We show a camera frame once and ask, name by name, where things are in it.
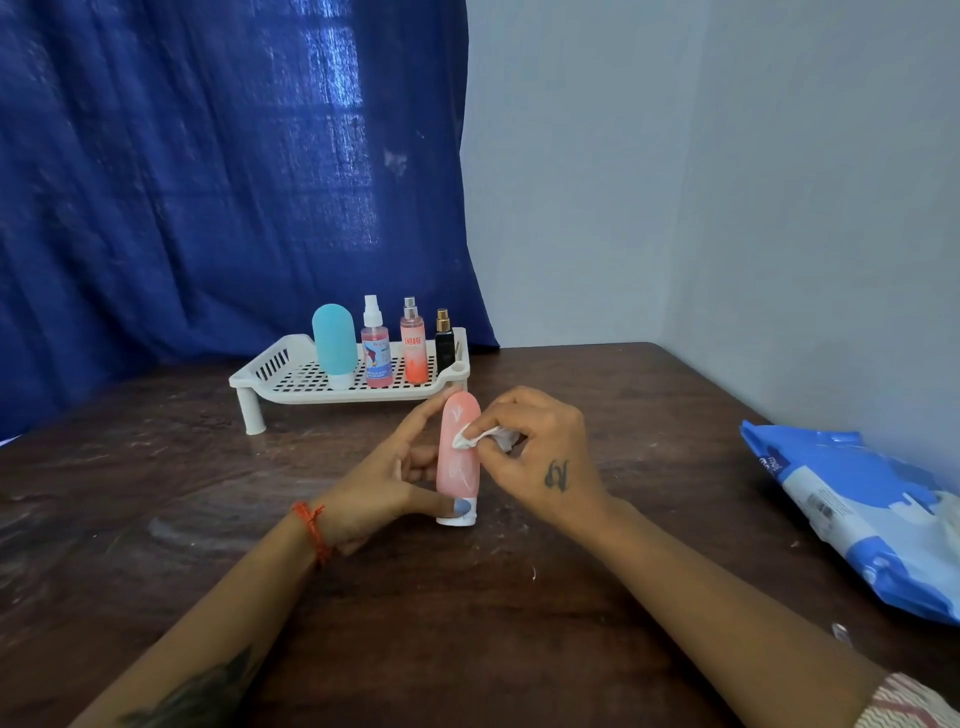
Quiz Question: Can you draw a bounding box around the dark wooden table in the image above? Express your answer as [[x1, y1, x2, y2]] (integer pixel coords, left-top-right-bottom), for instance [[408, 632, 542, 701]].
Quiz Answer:
[[0, 342, 960, 728]]

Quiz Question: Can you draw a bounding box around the blue white wet wipes pack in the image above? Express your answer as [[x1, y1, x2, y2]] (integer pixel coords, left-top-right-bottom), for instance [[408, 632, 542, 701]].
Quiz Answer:
[[740, 420, 960, 628]]

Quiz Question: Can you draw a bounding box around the white perforated plastic rack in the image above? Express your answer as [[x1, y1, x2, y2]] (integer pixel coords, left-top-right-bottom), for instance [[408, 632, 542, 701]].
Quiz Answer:
[[228, 326, 472, 436]]

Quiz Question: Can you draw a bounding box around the white wet wipe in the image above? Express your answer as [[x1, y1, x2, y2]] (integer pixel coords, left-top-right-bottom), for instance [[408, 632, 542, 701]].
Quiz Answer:
[[451, 423, 521, 454]]

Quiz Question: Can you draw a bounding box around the black perfume bottle gold cap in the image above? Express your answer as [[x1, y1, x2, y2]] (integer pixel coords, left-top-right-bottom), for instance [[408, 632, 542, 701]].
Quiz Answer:
[[434, 308, 457, 374]]

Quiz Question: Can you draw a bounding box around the person's left forearm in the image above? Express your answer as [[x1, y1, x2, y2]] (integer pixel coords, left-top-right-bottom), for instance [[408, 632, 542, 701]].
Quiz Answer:
[[71, 517, 331, 728]]

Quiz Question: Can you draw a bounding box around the orange thread bracelet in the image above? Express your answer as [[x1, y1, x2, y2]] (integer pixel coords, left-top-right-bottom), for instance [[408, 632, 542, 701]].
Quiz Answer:
[[290, 500, 333, 568]]

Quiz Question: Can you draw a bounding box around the orange spray bottle silver cap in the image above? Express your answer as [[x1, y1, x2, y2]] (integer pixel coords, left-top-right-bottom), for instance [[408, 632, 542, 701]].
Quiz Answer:
[[399, 296, 430, 386]]

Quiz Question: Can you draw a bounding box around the teal squeeze bottle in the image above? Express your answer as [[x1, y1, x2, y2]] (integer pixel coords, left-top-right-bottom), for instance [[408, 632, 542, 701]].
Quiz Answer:
[[311, 302, 359, 391]]

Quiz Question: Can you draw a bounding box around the patterned right sleeve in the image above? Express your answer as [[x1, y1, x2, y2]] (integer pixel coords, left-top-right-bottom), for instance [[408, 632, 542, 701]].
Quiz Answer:
[[854, 672, 960, 728]]

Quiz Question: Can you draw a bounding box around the person's right hand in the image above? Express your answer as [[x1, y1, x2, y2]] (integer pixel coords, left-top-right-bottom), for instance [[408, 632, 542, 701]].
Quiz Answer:
[[463, 386, 628, 540]]

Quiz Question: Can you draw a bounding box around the person's left hand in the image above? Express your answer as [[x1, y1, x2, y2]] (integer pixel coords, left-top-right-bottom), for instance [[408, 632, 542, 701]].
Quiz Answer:
[[311, 386, 478, 558]]

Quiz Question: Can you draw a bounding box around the pink squeeze bottle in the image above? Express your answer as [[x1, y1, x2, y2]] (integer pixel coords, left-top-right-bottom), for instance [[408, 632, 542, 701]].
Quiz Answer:
[[436, 390, 483, 528]]

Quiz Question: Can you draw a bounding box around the pink spray bottle white cap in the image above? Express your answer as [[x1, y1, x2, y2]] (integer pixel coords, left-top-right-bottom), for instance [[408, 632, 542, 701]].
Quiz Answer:
[[360, 294, 394, 389]]

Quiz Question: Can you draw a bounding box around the dark blue curtain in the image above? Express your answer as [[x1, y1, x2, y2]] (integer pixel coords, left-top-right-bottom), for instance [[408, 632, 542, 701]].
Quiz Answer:
[[0, 0, 500, 440]]

